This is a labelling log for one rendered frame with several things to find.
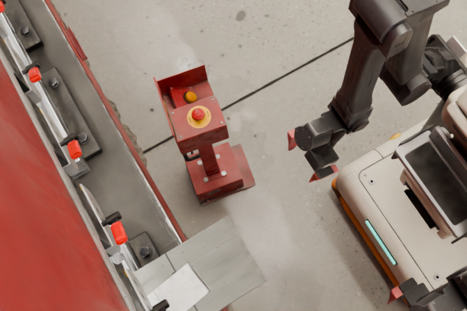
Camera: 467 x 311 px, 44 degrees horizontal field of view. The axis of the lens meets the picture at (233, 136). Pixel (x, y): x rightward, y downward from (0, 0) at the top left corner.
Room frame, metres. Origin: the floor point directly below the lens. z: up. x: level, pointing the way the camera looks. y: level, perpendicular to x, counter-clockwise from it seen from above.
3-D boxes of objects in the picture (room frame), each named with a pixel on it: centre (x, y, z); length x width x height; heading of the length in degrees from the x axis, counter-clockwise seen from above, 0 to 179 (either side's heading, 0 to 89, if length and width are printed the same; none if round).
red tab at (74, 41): (1.14, 0.50, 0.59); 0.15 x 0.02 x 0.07; 22
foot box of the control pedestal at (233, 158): (0.73, 0.08, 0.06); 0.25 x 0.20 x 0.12; 100
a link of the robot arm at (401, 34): (0.46, -0.26, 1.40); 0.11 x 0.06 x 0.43; 20
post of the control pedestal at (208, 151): (0.73, 0.11, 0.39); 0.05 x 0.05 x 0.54; 10
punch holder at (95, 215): (0.30, 0.34, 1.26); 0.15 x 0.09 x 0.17; 22
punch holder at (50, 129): (0.48, 0.41, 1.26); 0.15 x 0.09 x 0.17; 22
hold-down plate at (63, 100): (0.72, 0.44, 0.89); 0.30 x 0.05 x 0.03; 22
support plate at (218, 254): (0.19, 0.14, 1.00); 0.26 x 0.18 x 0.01; 112
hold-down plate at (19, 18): (1.09, 0.59, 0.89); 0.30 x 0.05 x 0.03; 22
